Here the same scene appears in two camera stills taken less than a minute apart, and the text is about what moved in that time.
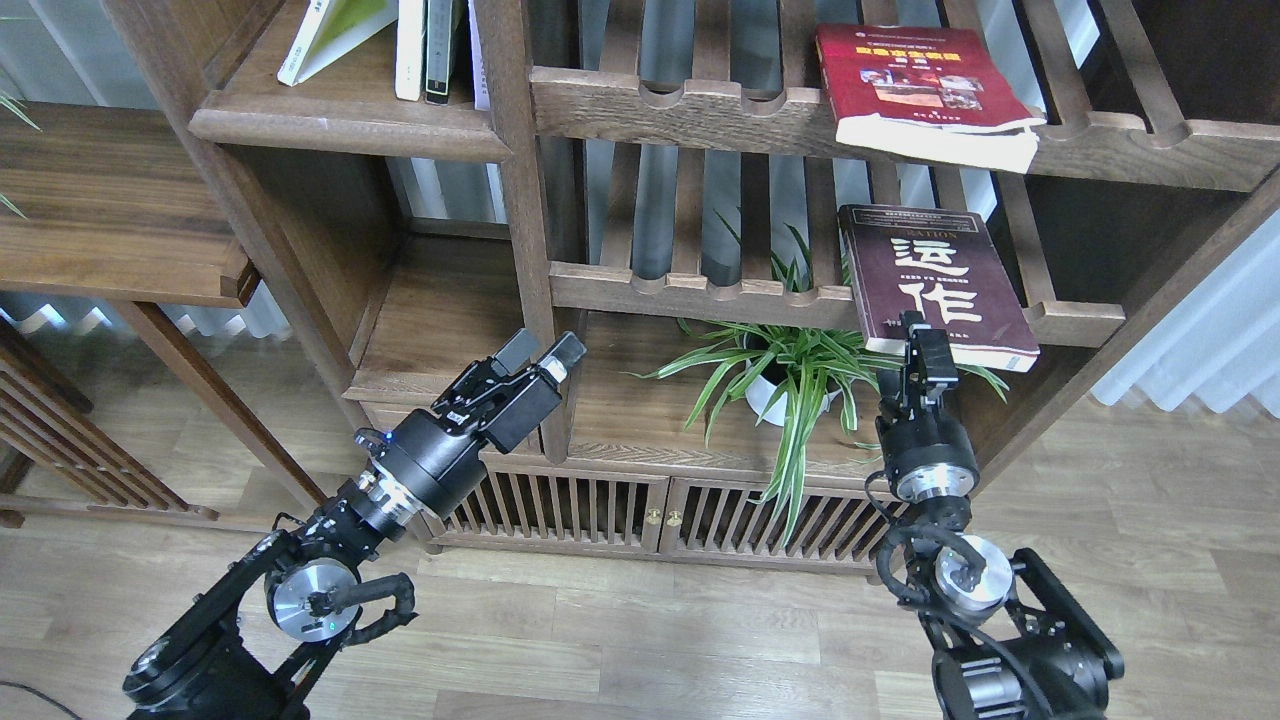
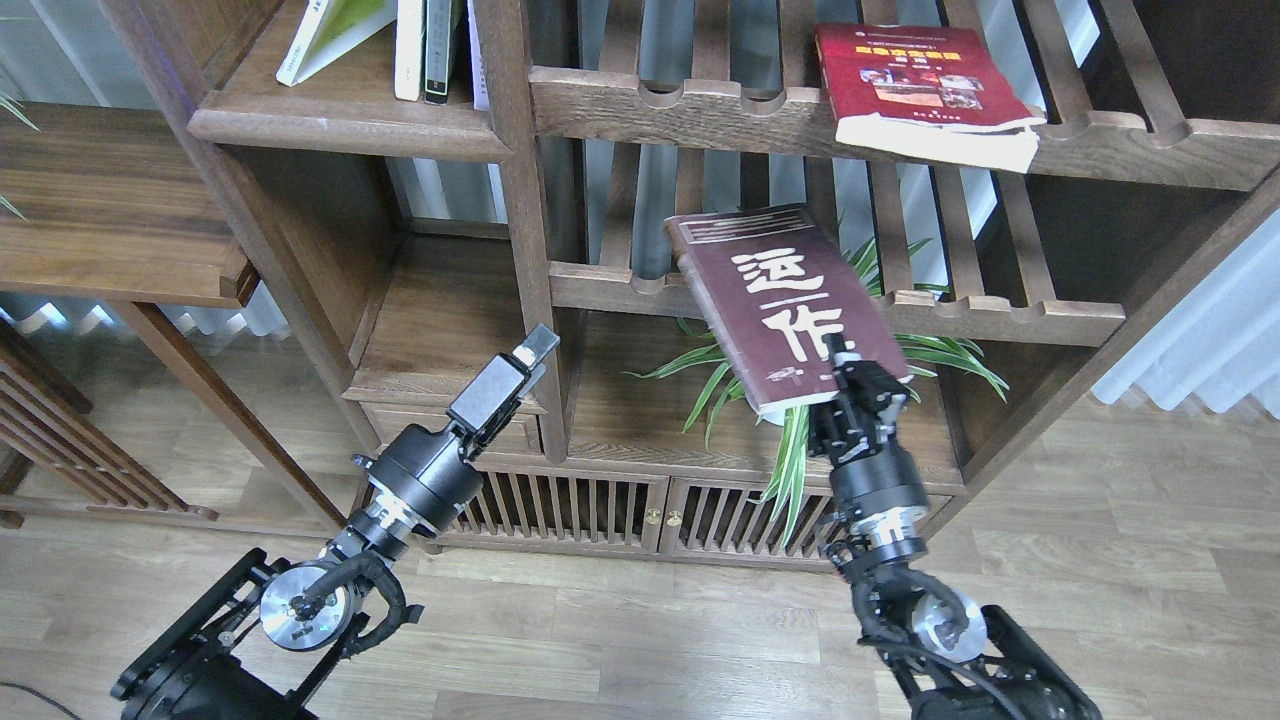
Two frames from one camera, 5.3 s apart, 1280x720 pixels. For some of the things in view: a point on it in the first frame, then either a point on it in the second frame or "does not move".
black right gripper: x=929 y=457 -> x=881 y=496
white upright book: x=408 y=70 does not move
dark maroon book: x=945 y=265 -> x=770 y=287
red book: x=933 y=94 does not move
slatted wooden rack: x=54 y=456 does not move
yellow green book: x=330 y=27 does not move
